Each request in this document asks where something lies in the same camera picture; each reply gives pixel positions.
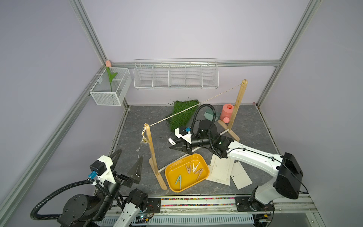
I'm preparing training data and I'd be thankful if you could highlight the long white wire basket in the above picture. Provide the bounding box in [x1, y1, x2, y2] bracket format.
[133, 58, 219, 89]

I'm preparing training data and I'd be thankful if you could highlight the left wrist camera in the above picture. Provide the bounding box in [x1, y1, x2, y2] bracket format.
[88, 155, 116, 186]

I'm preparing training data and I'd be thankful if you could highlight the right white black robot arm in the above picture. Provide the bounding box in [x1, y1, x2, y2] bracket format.
[169, 104, 303, 211]

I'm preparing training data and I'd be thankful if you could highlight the twisted clothesline string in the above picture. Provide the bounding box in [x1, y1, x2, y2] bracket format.
[140, 83, 243, 145]

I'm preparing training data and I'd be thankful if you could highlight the wooden clothesline stand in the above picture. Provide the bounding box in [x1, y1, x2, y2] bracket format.
[141, 79, 248, 190]

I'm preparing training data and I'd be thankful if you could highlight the yellow plastic tray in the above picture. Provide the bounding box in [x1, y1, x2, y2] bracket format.
[164, 154, 210, 193]

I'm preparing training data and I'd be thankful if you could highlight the teal small brush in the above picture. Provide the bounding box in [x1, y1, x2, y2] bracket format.
[204, 109, 220, 121]

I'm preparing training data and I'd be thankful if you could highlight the pink watering can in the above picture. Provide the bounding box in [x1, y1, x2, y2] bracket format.
[220, 104, 234, 124]

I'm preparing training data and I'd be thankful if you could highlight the white clothespin end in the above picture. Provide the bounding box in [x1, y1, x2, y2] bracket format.
[192, 162, 200, 173]

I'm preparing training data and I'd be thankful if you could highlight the teal clothespin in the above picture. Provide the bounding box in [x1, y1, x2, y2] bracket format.
[175, 175, 182, 190]

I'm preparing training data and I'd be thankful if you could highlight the pink artificial tulip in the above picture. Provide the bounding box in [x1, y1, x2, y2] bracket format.
[105, 60, 118, 92]

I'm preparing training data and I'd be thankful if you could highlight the beige clothespin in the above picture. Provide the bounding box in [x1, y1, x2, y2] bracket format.
[185, 163, 191, 174]
[195, 168, 203, 181]

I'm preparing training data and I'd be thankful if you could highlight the small white mesh basket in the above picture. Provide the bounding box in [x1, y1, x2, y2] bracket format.
[90, 67, 131, 106]

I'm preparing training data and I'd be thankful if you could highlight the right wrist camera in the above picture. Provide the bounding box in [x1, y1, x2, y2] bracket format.
[175, 127, 192, 144]

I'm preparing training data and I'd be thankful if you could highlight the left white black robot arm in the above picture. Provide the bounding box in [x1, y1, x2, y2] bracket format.
[30, 149, 148, 227]

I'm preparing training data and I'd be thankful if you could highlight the postcard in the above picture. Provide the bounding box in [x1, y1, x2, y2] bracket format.
[206, 166, 230, 186]
[231, 162, 252, 190]
[210, 154, 234, 180]

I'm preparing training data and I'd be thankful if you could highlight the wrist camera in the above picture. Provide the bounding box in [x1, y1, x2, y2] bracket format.
[88, 155, 116, 186]
[175, 127, 192, 144]

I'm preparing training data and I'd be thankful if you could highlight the green artificial grass patch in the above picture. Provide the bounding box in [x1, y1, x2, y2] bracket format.
[166, 99, 199, 132]

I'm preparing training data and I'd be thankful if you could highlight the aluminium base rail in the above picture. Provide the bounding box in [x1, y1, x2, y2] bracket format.
[94, 194, 325, 227]

